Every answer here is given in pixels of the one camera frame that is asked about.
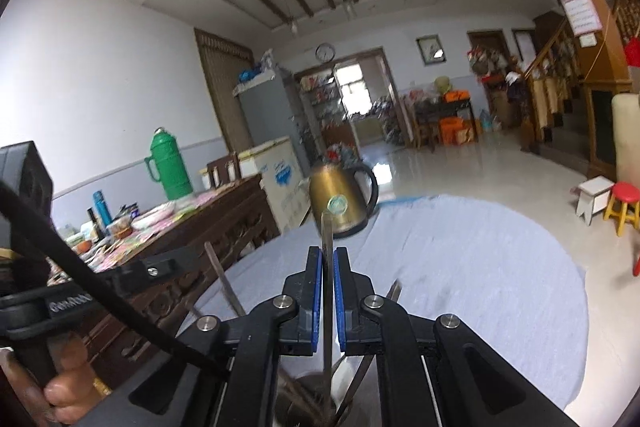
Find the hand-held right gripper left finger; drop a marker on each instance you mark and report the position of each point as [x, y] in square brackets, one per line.
[314, 302]

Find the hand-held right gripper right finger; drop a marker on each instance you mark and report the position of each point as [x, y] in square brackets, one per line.
[341, 302]

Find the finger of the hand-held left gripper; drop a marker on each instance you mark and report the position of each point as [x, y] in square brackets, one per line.
[145, 274]

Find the long white plastic spoon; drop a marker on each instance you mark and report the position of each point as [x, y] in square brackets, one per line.
[346, 372]

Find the metal utensil holder cup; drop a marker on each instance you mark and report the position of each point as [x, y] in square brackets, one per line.
[307, 402]

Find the person's left hand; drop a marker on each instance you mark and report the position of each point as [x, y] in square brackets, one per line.
[70, 399]

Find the pink floral mat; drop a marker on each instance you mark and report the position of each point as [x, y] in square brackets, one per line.
[165, 217]

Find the black bottle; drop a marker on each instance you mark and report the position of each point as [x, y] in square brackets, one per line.
[93, 224]

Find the blue bottle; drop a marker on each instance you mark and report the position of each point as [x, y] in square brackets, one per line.
[102, 209]

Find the carved wooden sideboard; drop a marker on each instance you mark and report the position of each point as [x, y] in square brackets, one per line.
[210, 232]

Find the green thermos flask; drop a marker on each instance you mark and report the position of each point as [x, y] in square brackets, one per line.
[170, 167]

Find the bronze electric kettle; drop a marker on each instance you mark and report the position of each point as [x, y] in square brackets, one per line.
[335, 187]

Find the white chest freezer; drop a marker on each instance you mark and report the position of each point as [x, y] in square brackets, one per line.
[277, 177]

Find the wooden chair with slatted back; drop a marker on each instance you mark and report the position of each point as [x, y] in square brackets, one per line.
[223, 169]

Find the grey tablecloth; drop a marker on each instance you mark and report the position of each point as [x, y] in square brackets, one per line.
[475, 267]

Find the grey refrigerator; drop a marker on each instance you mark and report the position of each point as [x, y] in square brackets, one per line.
[270, 112]

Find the brown door curtain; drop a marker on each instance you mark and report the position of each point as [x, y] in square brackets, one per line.
[220, 92]

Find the orange carton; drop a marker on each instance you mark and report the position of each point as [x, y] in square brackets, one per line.
[451, 130]

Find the dark wooden side table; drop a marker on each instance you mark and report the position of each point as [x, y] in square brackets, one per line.
[442, 109]

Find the blue plastic bag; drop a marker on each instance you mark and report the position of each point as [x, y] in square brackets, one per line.
[250, 74]

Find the clear water jug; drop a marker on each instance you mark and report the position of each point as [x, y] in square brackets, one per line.
[485, 121]

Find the flat orange box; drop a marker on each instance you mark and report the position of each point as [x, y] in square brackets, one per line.
[457, 96]

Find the green basket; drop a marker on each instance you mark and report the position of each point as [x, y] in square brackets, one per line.
[443, 85]

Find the framed picture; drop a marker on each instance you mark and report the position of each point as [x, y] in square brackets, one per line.
[430, 50]

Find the small white stool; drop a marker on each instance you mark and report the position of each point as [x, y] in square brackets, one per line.
[595, 197]

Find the red child chair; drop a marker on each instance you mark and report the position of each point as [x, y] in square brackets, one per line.
[636, 257]

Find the wooden stair railing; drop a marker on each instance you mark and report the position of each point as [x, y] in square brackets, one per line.
[547, 82]

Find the red and yellow stool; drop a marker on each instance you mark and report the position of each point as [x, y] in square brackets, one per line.
[625, 194]

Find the beige leather armchair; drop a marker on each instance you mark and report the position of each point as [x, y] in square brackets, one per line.
[627, 132]

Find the round wall clock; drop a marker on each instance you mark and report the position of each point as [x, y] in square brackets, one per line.
[325, 52]

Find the hanging bags on wall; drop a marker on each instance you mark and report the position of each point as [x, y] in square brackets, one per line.
[485, 61]

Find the white light switch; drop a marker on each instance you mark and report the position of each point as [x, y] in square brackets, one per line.
[587, 40]

